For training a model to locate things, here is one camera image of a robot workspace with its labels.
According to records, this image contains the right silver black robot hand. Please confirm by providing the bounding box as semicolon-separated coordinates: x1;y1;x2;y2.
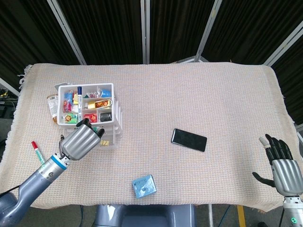
252;133;303;196

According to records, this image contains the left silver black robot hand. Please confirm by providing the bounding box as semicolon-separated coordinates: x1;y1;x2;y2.
58;118;105;161

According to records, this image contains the clear plastic storage bin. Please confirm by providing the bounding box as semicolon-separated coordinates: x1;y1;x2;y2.
63;126;118;150

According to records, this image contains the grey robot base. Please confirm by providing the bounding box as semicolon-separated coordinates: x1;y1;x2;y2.
94;204;197;227

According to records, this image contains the white drawer organizer box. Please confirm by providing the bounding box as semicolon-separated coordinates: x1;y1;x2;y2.
54;82;124;142

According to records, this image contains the black plastic packet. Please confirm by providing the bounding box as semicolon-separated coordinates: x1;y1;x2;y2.
99;112;113;122

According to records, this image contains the blue card packet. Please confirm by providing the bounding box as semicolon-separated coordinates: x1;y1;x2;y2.
131;174;158;199

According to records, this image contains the green lion print packet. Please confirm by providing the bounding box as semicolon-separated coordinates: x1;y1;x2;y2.
62;113;79;124

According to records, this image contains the red snack packet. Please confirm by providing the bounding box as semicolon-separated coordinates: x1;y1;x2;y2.
83;113;98;123

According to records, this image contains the blue capped white marker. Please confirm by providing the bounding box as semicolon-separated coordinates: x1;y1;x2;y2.
77;86;84;124

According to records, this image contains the pink red candy packet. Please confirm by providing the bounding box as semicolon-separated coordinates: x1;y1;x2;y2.
62;100;73;113

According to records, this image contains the brown bottle with white label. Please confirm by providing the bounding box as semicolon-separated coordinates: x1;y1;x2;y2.
46;94;59;124

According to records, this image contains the blue white crumpled packet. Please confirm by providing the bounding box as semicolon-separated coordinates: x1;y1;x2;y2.
98;87;112;97

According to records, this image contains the white metal table leg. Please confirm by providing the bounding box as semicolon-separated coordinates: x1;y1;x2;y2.
207;204;214;227

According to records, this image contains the beige woven tablecloth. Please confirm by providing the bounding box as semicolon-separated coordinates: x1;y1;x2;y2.
0;61;299;211

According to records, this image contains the black smartphone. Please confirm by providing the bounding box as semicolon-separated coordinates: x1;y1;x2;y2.
170;128;208;153

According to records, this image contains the dark equipment with cables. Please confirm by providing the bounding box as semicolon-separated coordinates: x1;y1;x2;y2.
0;87;19;119

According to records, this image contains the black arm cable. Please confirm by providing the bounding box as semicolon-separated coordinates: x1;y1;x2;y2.
0;185;22;197

